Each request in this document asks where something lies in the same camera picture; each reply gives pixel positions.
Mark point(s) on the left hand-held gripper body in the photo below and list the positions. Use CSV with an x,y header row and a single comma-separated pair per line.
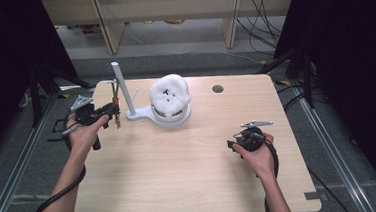
x,y
89,113

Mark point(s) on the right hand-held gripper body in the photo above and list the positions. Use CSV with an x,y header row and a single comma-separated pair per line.
x,y
252,140

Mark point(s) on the white stand with pole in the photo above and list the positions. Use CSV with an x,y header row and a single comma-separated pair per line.
x,y
126,90

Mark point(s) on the white plush toy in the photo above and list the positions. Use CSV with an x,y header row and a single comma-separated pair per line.
x,y
170,92

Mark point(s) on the person's left hand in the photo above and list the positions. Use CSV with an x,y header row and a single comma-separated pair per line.
x,y
84,135

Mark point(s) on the person's right hand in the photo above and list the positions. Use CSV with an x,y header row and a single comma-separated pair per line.
x,y
260,161

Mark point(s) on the black metal stand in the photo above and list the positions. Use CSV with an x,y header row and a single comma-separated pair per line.
x,y
302,71
41,89

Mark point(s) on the grey tape piece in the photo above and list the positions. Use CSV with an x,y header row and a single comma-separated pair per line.
x,y
316,195

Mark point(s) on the dark curtain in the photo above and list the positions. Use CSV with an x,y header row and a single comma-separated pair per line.
x,y
349,58
6,65

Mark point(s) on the light wooden shelf unit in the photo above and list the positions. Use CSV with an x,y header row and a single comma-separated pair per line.
x,y
169,7

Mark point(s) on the aluminium floor rail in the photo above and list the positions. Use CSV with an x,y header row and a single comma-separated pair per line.
x,y
16,168
333,156

